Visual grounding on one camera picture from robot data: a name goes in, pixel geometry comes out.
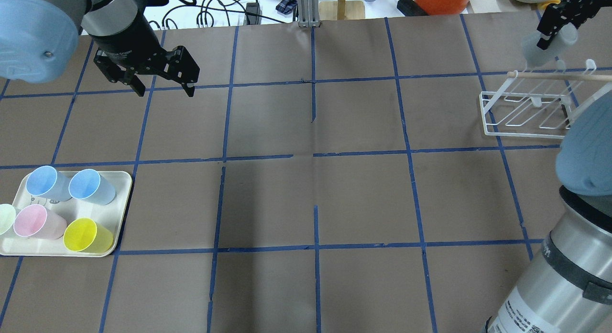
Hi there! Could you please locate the beige serving tray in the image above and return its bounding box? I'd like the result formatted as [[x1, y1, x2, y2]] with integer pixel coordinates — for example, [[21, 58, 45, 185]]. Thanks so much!
[[0, 171, 133, 257]]

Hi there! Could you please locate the pale green plastic cup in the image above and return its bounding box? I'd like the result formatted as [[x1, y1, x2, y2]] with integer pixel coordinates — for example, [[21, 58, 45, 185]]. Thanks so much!
[[0, 203, 19, 236]]

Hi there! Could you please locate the pink plastic cup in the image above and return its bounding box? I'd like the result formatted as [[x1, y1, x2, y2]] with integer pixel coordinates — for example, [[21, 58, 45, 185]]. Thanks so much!
[[13, 204, 67, 241]]

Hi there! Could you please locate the black power adapter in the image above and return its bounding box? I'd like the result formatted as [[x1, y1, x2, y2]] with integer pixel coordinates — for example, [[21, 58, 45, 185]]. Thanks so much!
[[396, 0, 429, 17]]

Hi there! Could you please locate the aluminium frame post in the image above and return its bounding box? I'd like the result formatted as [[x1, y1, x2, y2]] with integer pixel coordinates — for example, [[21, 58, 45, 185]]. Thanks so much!
[[297, 0, 320, 28]]

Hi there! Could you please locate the blue cup back right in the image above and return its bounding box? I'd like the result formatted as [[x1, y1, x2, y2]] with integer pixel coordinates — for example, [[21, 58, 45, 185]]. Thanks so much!
[[68, 169, 117, 206]]

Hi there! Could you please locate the white wire cup rack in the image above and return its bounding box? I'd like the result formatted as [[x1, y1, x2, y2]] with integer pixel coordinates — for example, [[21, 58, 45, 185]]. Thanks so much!
[[479, 59, 611, 139]]

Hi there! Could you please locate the grey plastic cup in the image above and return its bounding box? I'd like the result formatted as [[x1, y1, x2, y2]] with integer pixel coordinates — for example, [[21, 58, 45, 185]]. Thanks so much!
[[521, 23, 579, 68]]

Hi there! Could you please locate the wooden mug tree stand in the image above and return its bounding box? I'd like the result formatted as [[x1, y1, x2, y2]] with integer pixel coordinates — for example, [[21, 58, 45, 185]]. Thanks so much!
[[318, 0, 365, 21]]

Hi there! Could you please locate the orange cylindrical container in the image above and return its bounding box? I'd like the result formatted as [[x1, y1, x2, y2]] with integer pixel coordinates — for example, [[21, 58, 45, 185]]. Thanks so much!
[[415, 0, 469, 15]]

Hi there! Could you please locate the yellow plastic cup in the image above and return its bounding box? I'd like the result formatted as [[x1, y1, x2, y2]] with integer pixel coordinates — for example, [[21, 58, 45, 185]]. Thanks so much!
[[63, 218, 114, 253]]

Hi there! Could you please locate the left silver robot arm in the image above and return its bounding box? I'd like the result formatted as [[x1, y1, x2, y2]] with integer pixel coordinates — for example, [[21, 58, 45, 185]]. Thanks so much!
[[0, 0, 200, 97]]

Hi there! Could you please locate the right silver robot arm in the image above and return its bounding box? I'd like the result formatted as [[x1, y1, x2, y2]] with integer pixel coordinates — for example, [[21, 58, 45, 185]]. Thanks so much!
[[479, 0, 612, 333]]

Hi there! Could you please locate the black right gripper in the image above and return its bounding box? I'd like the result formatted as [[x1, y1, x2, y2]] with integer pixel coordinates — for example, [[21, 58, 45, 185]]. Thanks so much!
[[537, 0, 611, 50]]

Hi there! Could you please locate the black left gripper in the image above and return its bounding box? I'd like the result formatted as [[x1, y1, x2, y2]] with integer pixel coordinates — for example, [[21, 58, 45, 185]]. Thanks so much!
[[93, 13, 200, 98]]

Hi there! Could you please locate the blue cup back left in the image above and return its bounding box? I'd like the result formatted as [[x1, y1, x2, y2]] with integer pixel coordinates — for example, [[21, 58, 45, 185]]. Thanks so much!
[[26, 166, 72, 201]]

